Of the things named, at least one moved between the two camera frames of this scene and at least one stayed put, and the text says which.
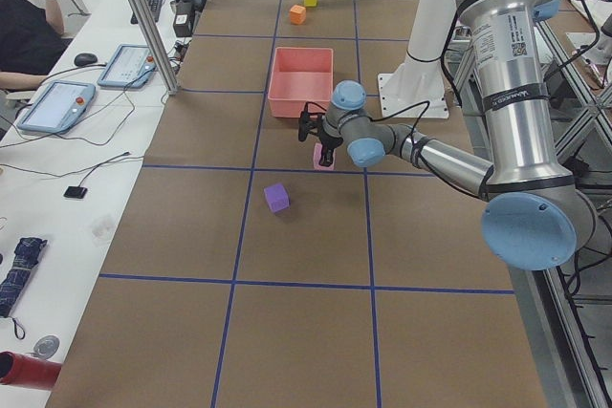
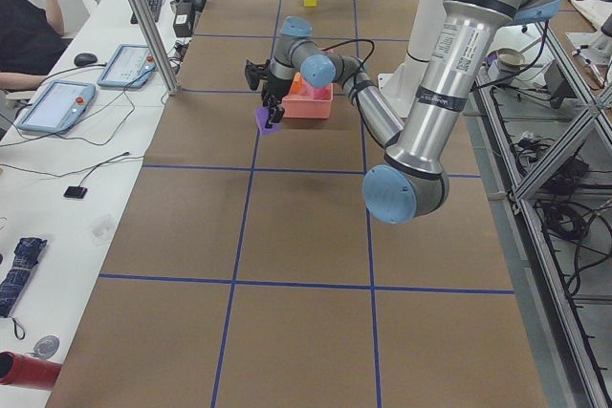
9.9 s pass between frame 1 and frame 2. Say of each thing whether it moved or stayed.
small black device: stayed
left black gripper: moved
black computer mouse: stayed
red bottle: stayed
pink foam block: moved
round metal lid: stayed
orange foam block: moved
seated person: stayed
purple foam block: moved
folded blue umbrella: stayed
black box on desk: stayed
